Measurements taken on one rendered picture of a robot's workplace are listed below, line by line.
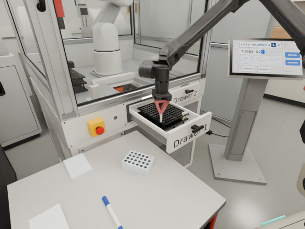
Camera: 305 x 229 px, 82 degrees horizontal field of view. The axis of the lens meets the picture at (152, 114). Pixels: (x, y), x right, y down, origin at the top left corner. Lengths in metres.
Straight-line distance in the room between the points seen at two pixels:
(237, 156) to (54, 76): 1.76
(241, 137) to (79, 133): 1.47
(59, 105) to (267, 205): 1.69
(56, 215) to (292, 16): 0.98
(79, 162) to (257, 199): 1.48
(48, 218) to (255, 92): 1.57
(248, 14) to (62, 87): 2.10
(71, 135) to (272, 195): 1.68
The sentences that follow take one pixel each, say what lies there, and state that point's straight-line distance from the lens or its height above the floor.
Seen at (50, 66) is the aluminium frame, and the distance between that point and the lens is 0.78.
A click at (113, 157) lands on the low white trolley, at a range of 0.88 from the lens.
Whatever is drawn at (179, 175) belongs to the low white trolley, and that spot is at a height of 0.76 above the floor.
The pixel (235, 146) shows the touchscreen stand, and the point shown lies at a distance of 1.95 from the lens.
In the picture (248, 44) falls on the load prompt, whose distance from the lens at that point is 1.62.
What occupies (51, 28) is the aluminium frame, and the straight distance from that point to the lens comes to 0.77.
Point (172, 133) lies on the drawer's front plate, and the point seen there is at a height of 0.92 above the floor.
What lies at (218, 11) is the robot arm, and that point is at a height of 1.36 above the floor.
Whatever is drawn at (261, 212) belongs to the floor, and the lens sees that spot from 1.80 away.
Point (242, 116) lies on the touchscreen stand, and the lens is 1.77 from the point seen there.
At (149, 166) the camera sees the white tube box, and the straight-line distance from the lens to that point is 0.76.
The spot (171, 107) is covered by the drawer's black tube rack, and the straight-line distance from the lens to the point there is 0.99.
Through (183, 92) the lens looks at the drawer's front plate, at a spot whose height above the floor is 0.90.
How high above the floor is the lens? 1.34
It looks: 29 degrees down
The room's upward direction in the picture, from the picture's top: straight up
